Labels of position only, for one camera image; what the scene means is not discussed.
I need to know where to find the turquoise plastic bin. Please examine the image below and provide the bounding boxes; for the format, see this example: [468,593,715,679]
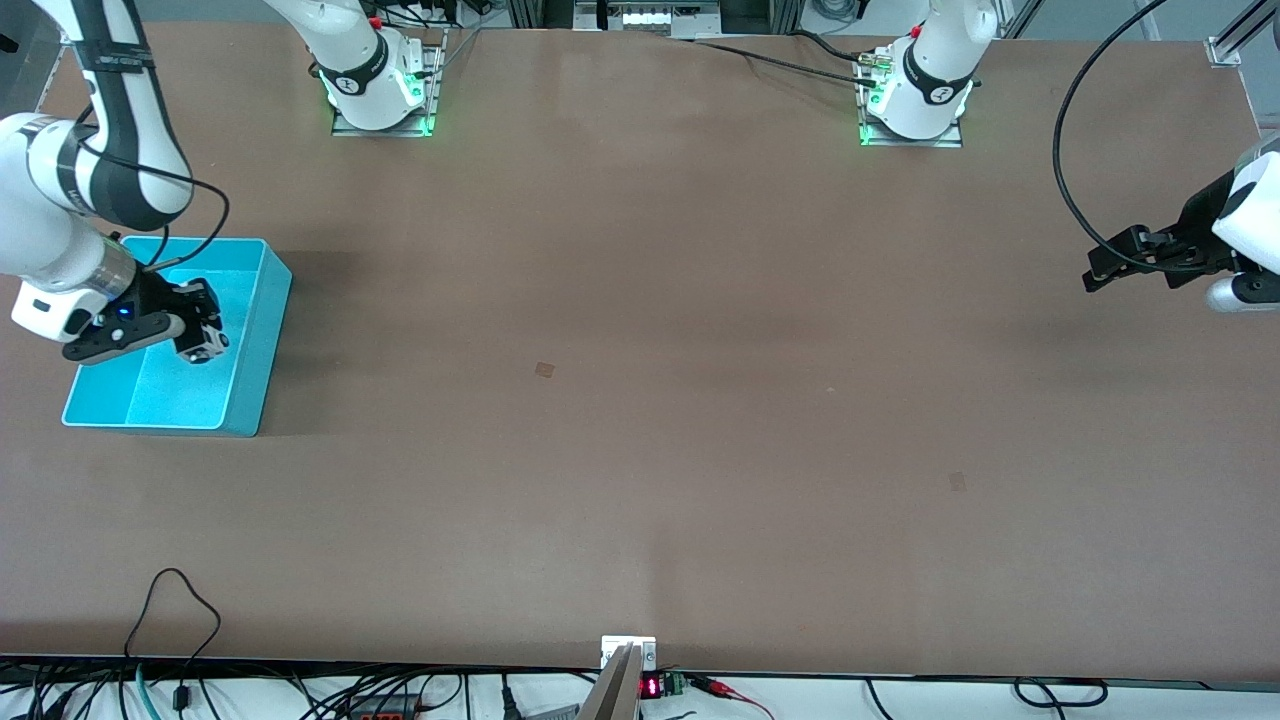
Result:
[62,236,293,438]

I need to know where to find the metal equipment rack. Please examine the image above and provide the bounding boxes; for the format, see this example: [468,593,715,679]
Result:
[505,0,806,41]

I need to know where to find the red clip lead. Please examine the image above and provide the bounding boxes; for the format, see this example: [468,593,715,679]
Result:
[690,675,776,720]

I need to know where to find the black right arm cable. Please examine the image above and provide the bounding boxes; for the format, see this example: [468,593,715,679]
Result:
[60,120,232,273]

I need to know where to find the aluminium frame profile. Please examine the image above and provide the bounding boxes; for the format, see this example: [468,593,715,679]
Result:
[1204,0,1280,69]

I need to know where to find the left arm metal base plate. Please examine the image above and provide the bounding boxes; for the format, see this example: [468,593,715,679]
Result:
[857,55,964,149]

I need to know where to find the thin looped black cable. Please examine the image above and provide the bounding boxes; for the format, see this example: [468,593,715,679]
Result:
[122,567,223,713]

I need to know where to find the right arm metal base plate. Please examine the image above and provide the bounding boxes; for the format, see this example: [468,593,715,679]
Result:
[331,28,447,139]

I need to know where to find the short black table cable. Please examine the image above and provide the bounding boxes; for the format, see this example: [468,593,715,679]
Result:
[790,30,876,63]

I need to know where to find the long black table cable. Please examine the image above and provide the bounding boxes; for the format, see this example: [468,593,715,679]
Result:
[690,38,881,91]

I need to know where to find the coiled black cable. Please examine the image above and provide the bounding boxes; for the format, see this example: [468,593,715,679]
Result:
[1013,678,1109,709]

